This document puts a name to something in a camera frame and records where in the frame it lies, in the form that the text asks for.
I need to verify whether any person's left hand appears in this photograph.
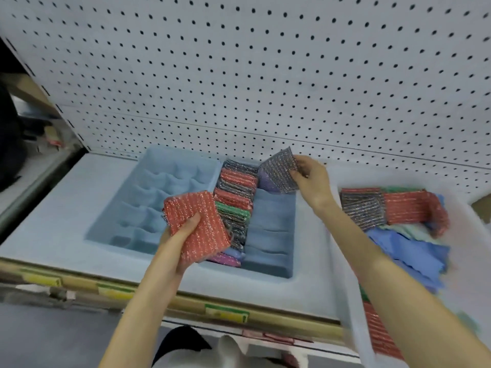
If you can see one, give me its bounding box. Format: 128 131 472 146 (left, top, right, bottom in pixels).
158 212 202 279

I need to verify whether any person's right hand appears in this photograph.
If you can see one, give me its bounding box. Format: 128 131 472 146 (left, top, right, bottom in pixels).
289 155 337 212

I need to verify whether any red glittery scouring sponge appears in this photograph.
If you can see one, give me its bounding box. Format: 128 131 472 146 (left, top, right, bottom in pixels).
382 189 450 239
362 301 404 361
163 190 232 264

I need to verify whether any silver and purple scouring sponge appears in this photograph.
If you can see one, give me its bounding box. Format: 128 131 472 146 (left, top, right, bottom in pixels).
258 146 301 194

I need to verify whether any person's left forearm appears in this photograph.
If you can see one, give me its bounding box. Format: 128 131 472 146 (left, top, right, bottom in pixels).
98 260 185 368

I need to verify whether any person's right forearm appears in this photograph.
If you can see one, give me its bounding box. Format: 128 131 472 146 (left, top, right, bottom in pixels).
313 194 491 368

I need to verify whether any light blue divided organizer tray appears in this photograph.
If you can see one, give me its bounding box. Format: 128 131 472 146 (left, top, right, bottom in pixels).
84 145 298 280

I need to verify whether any row of mixed scouring pads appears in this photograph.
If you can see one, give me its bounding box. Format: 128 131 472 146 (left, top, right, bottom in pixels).
207 159 260 269

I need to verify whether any silver glittery scouring sponge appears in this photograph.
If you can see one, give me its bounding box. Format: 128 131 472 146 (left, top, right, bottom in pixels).
340 189 386 231

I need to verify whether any green and yellow shelf label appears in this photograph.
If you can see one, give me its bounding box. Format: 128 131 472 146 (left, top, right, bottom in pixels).
204 303 250 324

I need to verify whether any light green cloth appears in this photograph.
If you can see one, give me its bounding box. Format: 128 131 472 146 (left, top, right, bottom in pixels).
382 223 427 239

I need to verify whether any white pegboard panel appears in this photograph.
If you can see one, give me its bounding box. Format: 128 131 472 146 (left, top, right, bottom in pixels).
0 0 491 196

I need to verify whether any person's black and white clothing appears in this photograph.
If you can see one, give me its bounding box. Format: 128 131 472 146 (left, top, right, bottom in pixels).
153 325 307 368

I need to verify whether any white shelf board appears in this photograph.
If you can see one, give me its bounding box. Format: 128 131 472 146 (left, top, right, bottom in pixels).
0 152 346 323

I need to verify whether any pile of blue cloths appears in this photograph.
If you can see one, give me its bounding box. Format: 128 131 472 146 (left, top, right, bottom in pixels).
364 226 452 294

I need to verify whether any red shelf label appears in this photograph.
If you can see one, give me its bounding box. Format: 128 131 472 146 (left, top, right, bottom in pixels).
242 329 297 346

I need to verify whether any white plastic bin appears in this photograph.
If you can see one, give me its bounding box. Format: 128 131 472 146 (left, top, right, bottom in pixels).
326 165 491 368

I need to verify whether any black bag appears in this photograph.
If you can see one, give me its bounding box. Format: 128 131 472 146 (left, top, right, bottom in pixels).
0 82 28 193

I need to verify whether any beige shelf edge rail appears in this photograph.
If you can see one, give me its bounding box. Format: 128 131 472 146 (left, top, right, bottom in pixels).
0 258 344 344

